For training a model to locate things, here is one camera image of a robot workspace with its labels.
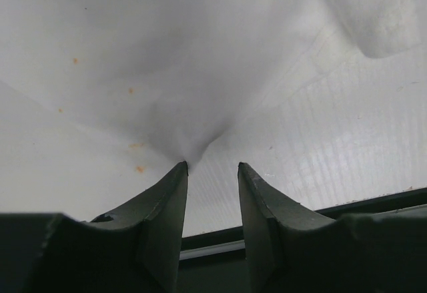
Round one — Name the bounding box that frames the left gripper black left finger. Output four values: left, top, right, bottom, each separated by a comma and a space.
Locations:
89, 162, 188, 292

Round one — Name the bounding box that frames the white t shirt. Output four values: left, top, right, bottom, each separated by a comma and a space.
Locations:
1, 0, 426, 234

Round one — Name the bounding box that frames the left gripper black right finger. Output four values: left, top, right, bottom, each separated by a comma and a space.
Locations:
238, 162, 334, 292

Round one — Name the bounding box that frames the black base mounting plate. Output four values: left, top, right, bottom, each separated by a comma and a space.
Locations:
177, 182, 426, 292

